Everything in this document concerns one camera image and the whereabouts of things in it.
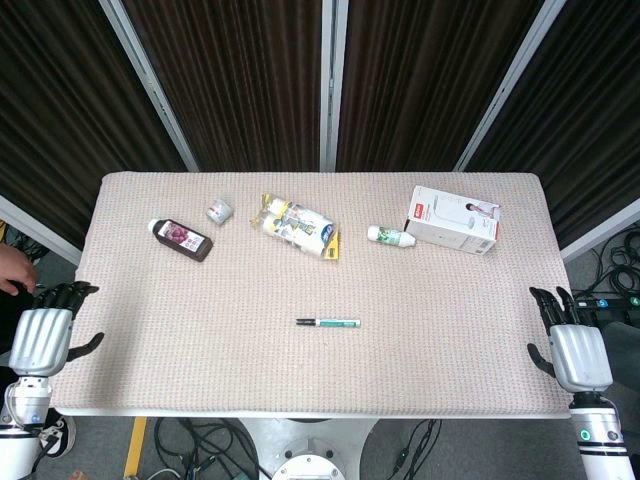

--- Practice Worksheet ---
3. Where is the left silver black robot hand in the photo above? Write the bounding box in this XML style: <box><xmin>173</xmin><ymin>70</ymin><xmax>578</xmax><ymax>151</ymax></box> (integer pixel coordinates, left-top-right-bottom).
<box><xmin>8</xmin><ymin>280</ymin><xmax>106</xmax><ymax>377</ymax></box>

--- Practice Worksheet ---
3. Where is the dark brown curtain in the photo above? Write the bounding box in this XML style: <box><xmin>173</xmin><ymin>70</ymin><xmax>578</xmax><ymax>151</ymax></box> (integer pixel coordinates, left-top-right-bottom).
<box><xmin>0</xmin><ymin>0</ymin><xmax>189</xmax><ymax>249</ymax></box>
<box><xmin>335</xmin><ymin>0</ymin><xmax>546</xmax><ymax>173</ymax></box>
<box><xmin>464</xmin><ymin>0</ymin><xmax>640</xmax><ymax>249</ymax></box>
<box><xmin>122</xmin><ymin>0</ymin><xmax>324</xmax><ymax>173</ymax></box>

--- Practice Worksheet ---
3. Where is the small white green bottle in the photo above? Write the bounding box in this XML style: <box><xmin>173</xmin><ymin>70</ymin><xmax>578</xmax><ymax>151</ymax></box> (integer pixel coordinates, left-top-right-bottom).
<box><xmin>367</xmin><ymin>225</ymin><xmax>417</xmax><ymax>248</ymax></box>

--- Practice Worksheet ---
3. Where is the person's bare hand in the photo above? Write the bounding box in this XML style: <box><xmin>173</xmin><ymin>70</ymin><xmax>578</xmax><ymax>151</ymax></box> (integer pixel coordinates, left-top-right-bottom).
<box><xmin>0</xmin><ymin>243</ymin><xmax>38</xmax><ymax>296</ymax></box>

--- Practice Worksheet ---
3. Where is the white product box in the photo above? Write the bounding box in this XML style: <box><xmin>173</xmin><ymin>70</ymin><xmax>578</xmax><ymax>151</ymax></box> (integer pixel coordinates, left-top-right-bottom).
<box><xmin>403</xmin><ymin>185</ymin><xmax>502</xmax><ymax>257</ymax></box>

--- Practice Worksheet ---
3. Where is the grey partition post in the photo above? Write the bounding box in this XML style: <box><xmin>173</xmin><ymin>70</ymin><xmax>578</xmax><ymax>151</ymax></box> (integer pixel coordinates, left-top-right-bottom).
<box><xmin>319</xmin><ymin>0</ymin><xmax>350</xmax><ymax>173</ymax></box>
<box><xmin>453</xmin><ymin>0</ymin><xmax>569</xmax><ymax>173</ymax></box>
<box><xmin>98</xmin><ymin>0</ymin><xmax>200</xmax><ymax>173</ymax></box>
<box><xmin>559</xmin><ymin>197</ymin><xmax>640</xmax><ymax>264</ymax></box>
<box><xmin>0</xmin><ymin>194</ymin><xmax>84</xmax><ymax>266</ymax></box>

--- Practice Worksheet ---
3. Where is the black white sneaker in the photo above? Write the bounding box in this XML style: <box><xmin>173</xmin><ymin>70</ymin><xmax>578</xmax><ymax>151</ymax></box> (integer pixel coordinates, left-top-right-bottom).
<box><xmin>38</xmin><ymin>414</ymin><xmax>77</xmax><ymax>459</ymax></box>

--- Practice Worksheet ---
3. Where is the small white jar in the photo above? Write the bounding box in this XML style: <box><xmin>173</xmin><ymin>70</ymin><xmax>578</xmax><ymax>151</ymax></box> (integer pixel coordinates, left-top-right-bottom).
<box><xmin>205</xmin><ymin>198</ymin><xmax>235</xmax><ymax>226</ymax></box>

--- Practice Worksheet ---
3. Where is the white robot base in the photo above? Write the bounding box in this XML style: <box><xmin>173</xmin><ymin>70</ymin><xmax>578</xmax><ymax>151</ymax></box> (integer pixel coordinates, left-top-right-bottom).
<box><xmin>234</xmin><ymin>417</ymin><xmax>381</xmax><ymax>480</ymax></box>

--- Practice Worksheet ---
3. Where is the yellow floor tape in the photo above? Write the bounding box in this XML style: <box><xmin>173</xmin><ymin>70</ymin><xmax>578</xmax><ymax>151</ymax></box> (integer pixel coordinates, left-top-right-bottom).
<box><xmin>123</xmin><ymin>416</ymin><xmax>149</xmax><ymax>479</ymax></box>

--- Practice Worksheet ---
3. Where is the dark grape juice bottle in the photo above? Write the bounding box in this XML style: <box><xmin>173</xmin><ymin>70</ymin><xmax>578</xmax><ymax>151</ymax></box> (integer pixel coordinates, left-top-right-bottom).
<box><xmin>147</xmin><ymin>218</ymin><xmax>215</xmax><ymax>263</ymax></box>

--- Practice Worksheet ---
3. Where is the black cable with switch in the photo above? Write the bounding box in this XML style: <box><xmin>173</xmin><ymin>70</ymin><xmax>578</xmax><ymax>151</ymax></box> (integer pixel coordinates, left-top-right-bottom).
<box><xmin>389</xmin><ymin>418</ymin><xmax>444</xmax><ymax>480</ymax></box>

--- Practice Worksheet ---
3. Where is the black power strip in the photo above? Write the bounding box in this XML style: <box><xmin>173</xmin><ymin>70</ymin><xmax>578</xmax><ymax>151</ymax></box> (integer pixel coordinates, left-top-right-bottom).
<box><xmin>573</xmin><ymin>293</ymin><xmax>640</xmax><ymax>312</ymax></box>

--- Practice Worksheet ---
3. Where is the beige woven table mat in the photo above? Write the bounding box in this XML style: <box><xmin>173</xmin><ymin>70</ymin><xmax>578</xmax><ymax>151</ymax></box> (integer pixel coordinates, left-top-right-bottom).
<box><xmin>49</xmin><ymin>171</ymin><xmax>574</xmax><ymax>419</ymax></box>

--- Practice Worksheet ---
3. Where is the black cable bundle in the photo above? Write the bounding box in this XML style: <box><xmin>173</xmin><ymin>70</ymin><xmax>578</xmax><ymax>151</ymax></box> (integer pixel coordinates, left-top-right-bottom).
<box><xmin>574</xmin><ymin>232</ymin><xmax>640</xmax><ymax>300</ymax></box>
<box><xmin>152</xmin><ymin>417</ymin><xmax>261</xmax><ymax>480</ymax></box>

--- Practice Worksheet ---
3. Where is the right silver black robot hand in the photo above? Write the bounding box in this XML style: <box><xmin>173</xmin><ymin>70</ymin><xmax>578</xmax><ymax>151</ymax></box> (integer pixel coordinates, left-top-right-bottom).
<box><xmin>526</xmin><ymin>285</ymin><xmax>614</xmax><ymax>394</ymax></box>

